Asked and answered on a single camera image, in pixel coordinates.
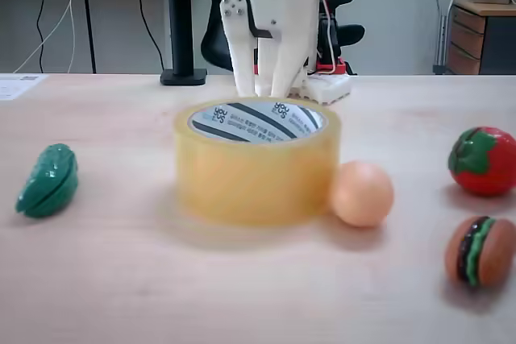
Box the green toy cucumber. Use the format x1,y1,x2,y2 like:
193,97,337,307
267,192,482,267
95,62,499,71
15,143,79,219

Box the black office chair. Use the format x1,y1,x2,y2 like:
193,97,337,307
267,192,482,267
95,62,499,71
197,0,366,76

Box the red table clamp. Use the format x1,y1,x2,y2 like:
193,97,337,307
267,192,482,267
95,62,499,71
316,56,347,76

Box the black stand pole with base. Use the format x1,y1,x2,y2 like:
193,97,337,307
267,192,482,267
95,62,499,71
160,0,208,86

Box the clear packing tape roll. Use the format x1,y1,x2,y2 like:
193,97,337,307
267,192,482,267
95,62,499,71
173,97,343,227

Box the beige toy egg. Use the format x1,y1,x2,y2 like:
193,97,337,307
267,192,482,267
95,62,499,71
329,160,394,227

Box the grey metal crutches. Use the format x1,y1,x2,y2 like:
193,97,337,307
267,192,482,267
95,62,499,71
433,0,463,75

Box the wooden drawer cabinet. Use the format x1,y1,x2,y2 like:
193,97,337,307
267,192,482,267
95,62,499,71
446,0,516,76

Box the white printed paper sheet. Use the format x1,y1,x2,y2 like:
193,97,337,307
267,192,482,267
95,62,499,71
0,73,49,102

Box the red toy tomato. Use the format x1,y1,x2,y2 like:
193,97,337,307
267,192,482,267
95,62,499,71
447,126,516,197

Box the toy hamburger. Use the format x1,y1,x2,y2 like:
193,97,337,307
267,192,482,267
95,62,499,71
444,216,516,289

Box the black cable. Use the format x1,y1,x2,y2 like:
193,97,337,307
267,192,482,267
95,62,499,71
35,0,114,74
131,0,165,73

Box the white cable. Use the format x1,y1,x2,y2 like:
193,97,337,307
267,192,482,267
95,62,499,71
12,0,100,74

